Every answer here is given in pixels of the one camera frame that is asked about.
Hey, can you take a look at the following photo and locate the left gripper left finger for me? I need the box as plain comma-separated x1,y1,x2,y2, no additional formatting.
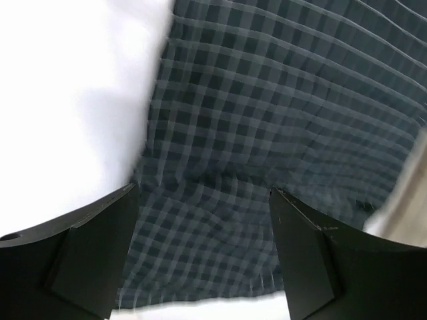
1,184,138,320

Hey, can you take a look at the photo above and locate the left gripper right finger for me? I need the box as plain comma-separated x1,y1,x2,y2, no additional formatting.
270,189,426,320

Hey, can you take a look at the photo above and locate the cream pillow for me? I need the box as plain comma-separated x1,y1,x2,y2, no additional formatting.
363,128,427,248

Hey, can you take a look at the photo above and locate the dark checked pillowcase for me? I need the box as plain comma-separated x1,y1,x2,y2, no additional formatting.
116,1,426,309

